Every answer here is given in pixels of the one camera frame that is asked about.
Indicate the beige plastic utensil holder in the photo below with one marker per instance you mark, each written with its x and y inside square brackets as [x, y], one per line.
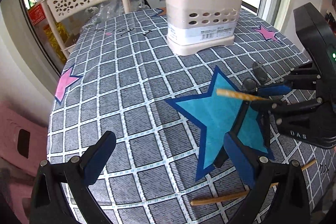
[195, 25]

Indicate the red plastic crate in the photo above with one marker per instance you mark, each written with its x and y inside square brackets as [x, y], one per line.
[37, 15]

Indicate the pink plastic stool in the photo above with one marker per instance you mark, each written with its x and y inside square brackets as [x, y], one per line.
[23, 147]

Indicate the clear plastic bag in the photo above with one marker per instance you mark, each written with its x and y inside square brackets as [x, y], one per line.
[108, 10]

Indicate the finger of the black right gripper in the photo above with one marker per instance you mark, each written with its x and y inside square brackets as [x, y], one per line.
[265, 107]
[283, 88]

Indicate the black spoon on table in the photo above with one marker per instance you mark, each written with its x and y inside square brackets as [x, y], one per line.
[249, 86]
[260, 72]

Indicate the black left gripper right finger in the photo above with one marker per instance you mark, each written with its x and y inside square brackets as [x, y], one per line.
[244, 158]

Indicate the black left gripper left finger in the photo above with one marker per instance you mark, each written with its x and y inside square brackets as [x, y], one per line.
[84, 170]

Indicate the grey checked tablecloth with stars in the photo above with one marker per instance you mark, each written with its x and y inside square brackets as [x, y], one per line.
[118, 78]

